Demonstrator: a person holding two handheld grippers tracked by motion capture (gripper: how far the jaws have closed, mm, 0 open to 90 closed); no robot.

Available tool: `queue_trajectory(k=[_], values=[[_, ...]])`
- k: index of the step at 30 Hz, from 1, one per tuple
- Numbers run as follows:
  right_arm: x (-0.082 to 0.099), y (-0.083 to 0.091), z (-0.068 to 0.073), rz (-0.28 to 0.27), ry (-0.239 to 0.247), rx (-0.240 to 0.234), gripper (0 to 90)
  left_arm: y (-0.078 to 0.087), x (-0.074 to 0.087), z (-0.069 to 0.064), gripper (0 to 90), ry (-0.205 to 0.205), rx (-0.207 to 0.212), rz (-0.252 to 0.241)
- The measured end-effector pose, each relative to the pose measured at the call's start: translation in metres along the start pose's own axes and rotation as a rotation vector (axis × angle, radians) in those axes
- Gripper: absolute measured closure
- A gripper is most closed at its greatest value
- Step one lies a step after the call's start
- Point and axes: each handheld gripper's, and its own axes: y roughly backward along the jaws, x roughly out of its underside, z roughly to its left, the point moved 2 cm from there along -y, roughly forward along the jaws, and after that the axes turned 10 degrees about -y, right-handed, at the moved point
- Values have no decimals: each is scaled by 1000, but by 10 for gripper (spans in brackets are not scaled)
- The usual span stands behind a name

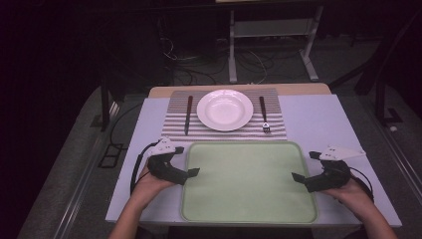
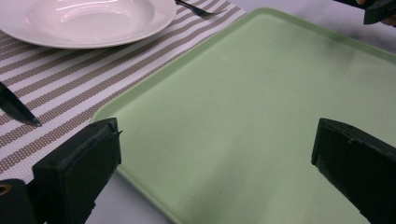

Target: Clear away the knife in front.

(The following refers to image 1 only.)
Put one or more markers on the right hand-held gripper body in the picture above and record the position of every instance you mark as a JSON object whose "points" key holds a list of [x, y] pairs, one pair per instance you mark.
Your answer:
{"points": [[328, 177]]}

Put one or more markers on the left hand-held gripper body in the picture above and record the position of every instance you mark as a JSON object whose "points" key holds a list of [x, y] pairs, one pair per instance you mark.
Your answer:
{"points": [[166, 171]]}

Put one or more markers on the person's left hand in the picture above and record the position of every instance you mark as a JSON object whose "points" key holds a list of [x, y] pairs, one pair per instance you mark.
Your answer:
{"points": [[149, 187]]}

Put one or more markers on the person's right hand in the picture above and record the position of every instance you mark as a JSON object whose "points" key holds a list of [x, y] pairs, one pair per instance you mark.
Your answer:
{"points": [[348, 194]]}

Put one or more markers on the striped placemat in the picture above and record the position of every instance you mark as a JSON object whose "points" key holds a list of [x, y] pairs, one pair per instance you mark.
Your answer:
{"points": [[175, 113]]}

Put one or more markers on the light green tray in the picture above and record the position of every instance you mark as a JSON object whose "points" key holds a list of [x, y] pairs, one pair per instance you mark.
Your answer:
{"points": [[249, 182]]}

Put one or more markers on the white plate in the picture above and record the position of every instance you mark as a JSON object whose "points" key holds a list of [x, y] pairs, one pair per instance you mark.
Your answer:
{"points": [[225, 110]]}

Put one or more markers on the small white round object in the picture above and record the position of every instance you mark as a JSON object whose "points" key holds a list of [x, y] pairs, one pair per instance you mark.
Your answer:
{"points": [[393, 128]]}

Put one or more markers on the black floor frame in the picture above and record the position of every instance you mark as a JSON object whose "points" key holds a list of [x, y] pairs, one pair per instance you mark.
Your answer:
{"points": [[111, 156]]}

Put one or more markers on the white metal desk frame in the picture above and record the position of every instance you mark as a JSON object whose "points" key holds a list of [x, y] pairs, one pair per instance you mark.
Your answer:
{"points": [[232, 49]]}

